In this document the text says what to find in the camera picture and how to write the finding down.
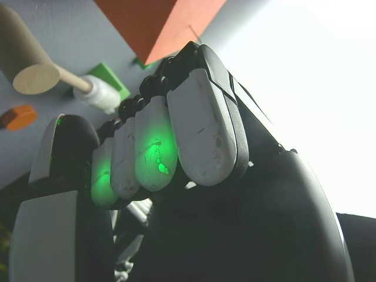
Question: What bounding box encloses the wooden mallet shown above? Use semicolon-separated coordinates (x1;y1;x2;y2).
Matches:
0;4;122;115

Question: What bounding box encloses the large orange foam block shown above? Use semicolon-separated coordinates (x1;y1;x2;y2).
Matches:
93;0;229;66

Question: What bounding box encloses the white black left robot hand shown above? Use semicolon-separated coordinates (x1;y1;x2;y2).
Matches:
8;41;357;282

